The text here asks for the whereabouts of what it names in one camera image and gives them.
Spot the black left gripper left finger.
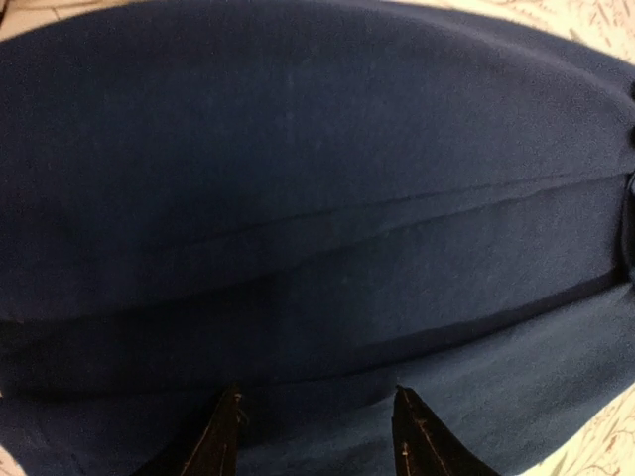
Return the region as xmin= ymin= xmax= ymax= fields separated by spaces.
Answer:
xmin=143 ymin=382 xmax=244 ymax=476

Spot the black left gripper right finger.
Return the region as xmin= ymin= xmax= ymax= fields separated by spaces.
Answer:
xmin=391 ymin=386 xmax=496 ymax=476

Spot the navy blue t-shirt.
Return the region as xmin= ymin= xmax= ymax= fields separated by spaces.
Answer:
xmin=0 ymin=0 xmax=635 ymax=476

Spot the floral patterned table cloth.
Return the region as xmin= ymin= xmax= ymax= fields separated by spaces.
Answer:
xmin=0 ymin=0 xmax=635 ymax=476

